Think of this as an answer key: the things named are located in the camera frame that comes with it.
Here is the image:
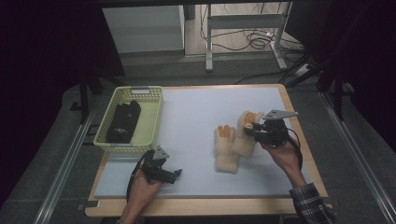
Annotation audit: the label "white table mat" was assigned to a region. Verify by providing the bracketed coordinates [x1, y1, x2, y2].
[93, 87, 313, 199]

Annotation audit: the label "white metal stand frame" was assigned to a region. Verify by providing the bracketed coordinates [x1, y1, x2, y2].
[205, 2, 290, 73]

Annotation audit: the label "black stand leg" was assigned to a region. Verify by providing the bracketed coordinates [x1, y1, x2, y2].
[78, 74, 105, 125]

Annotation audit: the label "aluminium rail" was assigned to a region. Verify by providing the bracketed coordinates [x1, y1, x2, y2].
[32, 101, 101, 224]
[318, 91, 396, 224]

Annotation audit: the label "beige glove with orange fingertips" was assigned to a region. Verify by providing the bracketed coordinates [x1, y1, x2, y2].
[232, 110, 265, 159]
[213, 124, 242, 175]

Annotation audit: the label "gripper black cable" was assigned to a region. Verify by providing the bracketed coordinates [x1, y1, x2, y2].
[286, 127, 304, 172]
[125, 149, 156, 201]

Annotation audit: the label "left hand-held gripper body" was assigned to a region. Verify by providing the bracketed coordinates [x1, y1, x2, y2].
[141, 145, 176, 185]

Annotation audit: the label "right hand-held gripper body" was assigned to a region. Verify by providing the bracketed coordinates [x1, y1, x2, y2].
[252, 109, 299, 147]

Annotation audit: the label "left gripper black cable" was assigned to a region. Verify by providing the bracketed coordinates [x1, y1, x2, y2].
[125, 149, 156, 201]

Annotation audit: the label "white cabinet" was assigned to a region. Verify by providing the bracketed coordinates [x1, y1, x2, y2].
[102, 5, 186, 54]

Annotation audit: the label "black glove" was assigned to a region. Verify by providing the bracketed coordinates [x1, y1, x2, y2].
[106, 100, 142, 145]

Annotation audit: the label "pale green plastic basket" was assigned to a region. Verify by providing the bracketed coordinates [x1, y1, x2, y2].
[92, 85, 164, 154]

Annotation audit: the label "black floor cables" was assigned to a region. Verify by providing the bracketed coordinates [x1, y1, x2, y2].
[200, 3, 305, 53]

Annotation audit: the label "black tripod legs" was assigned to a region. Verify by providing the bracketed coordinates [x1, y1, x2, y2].
[279, 52, 332, 89]

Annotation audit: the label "person's right hand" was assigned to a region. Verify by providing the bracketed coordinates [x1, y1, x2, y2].
[261, 140, 303, 180]

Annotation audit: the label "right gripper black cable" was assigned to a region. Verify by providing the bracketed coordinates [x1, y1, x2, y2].
[286, 127, 304, 172]

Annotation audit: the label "person's left hand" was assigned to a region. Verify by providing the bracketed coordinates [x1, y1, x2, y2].
[128, 168, 163, 204]

